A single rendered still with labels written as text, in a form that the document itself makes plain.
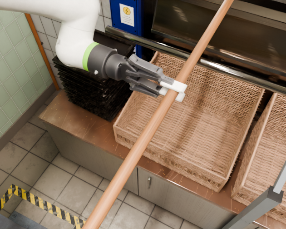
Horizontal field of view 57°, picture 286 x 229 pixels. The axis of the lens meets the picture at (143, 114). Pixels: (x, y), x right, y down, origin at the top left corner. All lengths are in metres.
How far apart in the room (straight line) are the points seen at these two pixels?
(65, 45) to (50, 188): 1.30
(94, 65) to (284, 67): 0.81
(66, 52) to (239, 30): 0.74
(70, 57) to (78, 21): 0.11
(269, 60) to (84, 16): 0.80
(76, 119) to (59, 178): 0.63
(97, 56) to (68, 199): 1.29
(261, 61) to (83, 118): 0.91
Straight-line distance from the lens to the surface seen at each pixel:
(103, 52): 0.79
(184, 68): 0.79
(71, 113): 1.49
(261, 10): 1.17
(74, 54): 0.83
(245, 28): 1.24
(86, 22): 0.83
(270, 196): 0.94
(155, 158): 1.27
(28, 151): 2.15
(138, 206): 1.83
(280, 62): 1.27
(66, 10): 0.79
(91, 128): 1.42
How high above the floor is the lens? 1.76
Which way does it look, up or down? 55 degrees down
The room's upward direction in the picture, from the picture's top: straight up
